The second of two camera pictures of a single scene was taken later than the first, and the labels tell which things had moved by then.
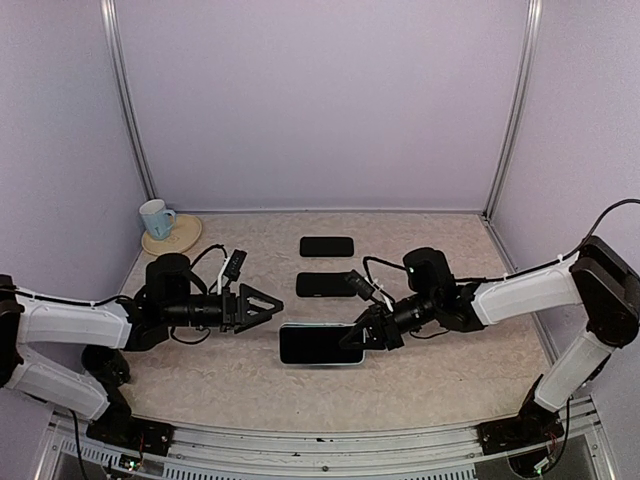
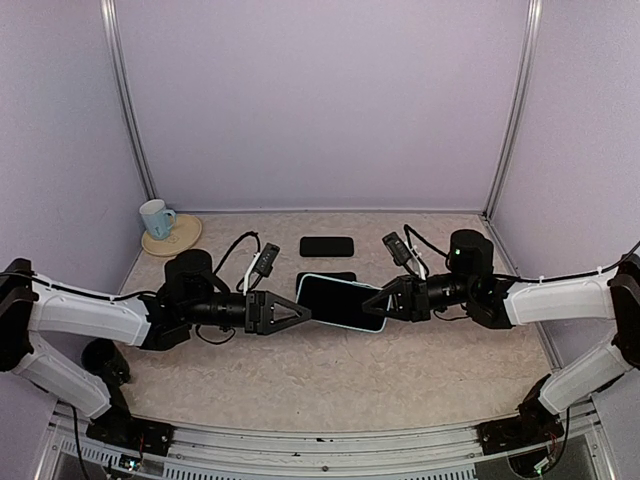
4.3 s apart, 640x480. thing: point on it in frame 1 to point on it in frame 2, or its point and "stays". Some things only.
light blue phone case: x=316 y=344 to x=338 y=302
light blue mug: x=156 y=217 stays
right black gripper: x=386 y=327 to x=416 y=299
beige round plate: x=185 y=233 stays
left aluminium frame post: x=108 y=11 stays
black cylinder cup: x=108 y=364 stays
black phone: x=316 y=345 to x=339 y=302
